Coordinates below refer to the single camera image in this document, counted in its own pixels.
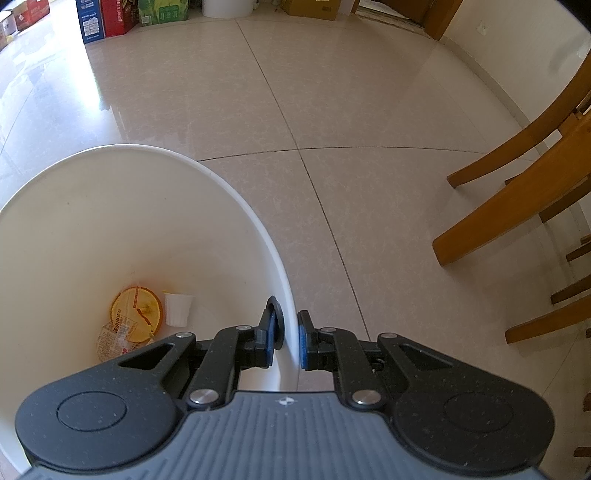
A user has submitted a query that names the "white lidded pail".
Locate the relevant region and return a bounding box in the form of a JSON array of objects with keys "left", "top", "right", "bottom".
[{"left": 201, "top": 0, "right": 254, "bottom": 19}]

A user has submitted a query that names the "white plastic bucket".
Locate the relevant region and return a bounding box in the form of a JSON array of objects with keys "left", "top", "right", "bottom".
[{"left": 1, "top": 145, "right": 298, "bottom": 472}]

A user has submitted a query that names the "green cardboard box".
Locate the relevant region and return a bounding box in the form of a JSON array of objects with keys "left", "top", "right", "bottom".
[{"left": 138, "top": 0, "right": 188, "bottom": 26}]

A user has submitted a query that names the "wooden door frame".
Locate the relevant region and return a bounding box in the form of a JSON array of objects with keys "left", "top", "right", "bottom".
[{"left": 352, "top": 0, "right": 463, "bottom": 40}]

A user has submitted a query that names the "brown cardboard box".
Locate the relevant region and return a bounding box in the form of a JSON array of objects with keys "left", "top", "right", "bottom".
[{"left": 283, "top": 0, "right": 341, "bottom": 21}]

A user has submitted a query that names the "blue cardboard box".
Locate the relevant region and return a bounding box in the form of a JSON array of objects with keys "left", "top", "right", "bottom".
[{"left": 76, "top": 0, "right": 105, "bottom": 44}]

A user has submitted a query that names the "red box at left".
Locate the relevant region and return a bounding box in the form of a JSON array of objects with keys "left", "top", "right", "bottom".
[{"left": 7, "top": 0, "right": 50, "bottom": 32}]

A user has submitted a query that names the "small white paper cup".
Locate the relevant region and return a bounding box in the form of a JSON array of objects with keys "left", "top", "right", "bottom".
[{"left": 164, "top": 292, "right": 194, "bottom": 328}]

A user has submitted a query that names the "red cardboard box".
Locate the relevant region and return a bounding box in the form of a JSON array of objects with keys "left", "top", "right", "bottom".
[{"left": 100, "top": 0, "right": 139, "bottom": 37}]

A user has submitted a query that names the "wooden chair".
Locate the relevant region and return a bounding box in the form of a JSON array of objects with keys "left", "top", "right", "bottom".
[{"left": 433, "top": 50, "right": 591, "bottom": 462}]

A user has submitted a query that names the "yellow instant noodle lid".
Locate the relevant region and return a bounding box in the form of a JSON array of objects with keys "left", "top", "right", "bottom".
[{"left": 96, "top": 286, "right": 163, "bottom": 362}]

